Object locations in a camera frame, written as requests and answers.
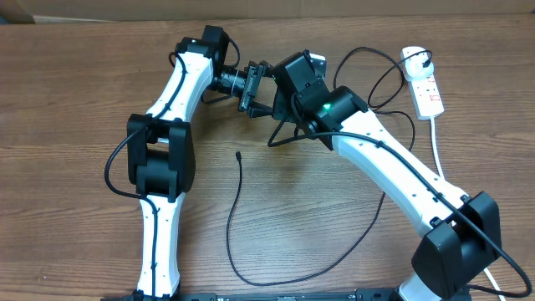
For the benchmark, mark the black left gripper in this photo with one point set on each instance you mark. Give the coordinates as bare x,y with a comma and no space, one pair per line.
252,79

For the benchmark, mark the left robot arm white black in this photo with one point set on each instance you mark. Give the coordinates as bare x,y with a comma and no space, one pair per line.
161,159

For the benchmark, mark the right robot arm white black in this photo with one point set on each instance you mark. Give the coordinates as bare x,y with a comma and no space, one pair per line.
460,234

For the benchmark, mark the white charger plug adapter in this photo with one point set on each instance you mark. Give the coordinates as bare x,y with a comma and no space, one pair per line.
416,62

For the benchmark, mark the white power extension strip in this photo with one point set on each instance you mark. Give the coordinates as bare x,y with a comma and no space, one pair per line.
426,98

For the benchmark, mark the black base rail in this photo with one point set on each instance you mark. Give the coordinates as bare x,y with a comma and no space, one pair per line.
361,294

